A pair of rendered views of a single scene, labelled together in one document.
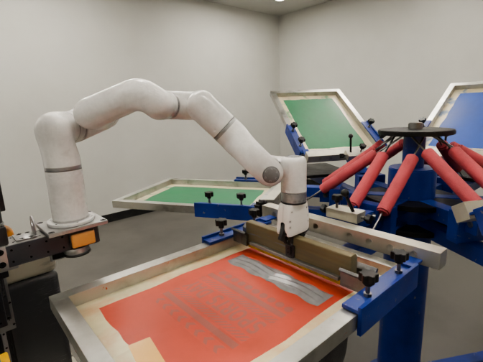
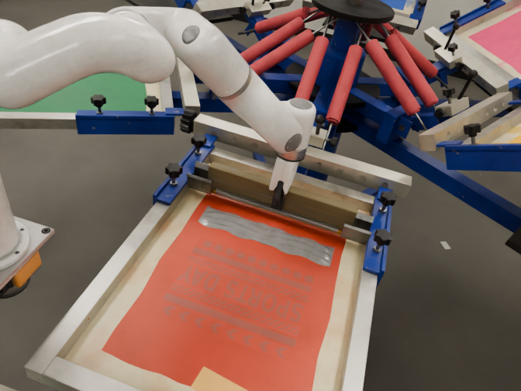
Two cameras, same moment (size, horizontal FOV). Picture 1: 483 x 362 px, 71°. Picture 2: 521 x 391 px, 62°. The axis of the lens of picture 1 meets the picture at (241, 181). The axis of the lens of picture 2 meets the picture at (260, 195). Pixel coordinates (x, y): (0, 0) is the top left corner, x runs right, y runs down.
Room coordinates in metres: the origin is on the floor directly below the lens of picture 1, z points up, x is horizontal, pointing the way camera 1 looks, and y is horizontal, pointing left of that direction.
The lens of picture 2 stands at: (0.30, 0.44, 1.76)
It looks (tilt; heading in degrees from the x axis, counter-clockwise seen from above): 40 degrees down; 322
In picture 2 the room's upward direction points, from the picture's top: 11 degrees clockwise
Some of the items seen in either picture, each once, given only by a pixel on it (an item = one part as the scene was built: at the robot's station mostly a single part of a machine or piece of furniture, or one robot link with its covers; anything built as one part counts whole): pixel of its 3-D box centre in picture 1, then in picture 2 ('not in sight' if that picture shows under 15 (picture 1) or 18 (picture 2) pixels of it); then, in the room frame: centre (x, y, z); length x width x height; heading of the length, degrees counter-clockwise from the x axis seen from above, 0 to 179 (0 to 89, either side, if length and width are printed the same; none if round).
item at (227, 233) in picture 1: (238, 235); (186, 175); (1.19, 0.02, 0.97); 0.30 x 0.05 x 0.07; 131
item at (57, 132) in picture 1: (60, 140); not in sight; (0.95, 0.50, 1.37); 0.13 x 0.10 x 0.16; 2
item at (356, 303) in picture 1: (383, 292); (376, 237); (0.77, -0.35, 0.97); 0.30 x 0.05 x 0.07; 131
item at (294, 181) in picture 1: (279, 173); (281, 123); (0.97, -0.11, 1.25); 0.15 x 0.10 x 0.11; 92
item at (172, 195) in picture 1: (227, 180); (99, 60); (1.81, 0.07, 1.05); 1.08 x 0.61 x 0.23; 71
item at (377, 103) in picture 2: (410, 200); (331, 84); (1.51, -0.78, 0.99); 0.82 x 0.79 x 0.12; 131
